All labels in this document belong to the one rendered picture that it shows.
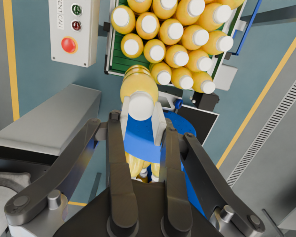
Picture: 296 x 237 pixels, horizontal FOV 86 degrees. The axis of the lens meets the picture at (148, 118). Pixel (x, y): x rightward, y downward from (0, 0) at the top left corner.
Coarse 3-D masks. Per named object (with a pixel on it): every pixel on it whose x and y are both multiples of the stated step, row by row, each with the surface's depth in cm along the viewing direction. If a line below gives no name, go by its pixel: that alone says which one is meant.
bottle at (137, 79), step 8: (136, 64) 39; (128, 72) 33; (136, 72) 30; (144, 72) 31; (128, 80) 27; (136, 80) 26; (144, 80) 26; (152, 80) 28; (128, 88) 25; (136, 88) 25; (144, 88) 25; (152, 88) 26; (120, 96) 28; (152, 96) 26
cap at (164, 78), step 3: (162, 72) 47; (165, 72) 47; (159, 75) 47; (162, 75) 47; (165, 75) 47; (168, 75) 47; (159, 78) 47; (162, 78) 47; (165, 78) 47; (168, 78) 47; (159, 81) 48; (162, 81) 48; (165, 81) 48; (168, 81) 48; (162, 84) 48; (165, 84) 48
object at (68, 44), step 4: (64, 40) 41; (68, 40) 41; (72, 40) 42; (64, 44) 42; (68, 44) 42; (72, 44) 42; (64, 48) 42; (68, 48) 42; (72, 48) 42; (68, 52) 43
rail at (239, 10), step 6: (246, 0) 50; (240, 6) 52; (240, 12) 52; (234, 18) 54; (234, 24) 54; (234, 30) 54; (222, 54) 58; (222, 60) 58; (216, 66) 61; (216, 72) 60
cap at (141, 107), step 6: (132, 96) 23; (138, 96) 22; (144, 96) 22; (132, 102) 22; (138, 102) 23; (144, 102) 23; (150, 102) 23; (132, 108) 23; (138, 108) 23; (144, 108) 23; (150, 108) 23; (132, 114) 23; (138, 114) 23; (144, 114) 23; (150, 114) 23
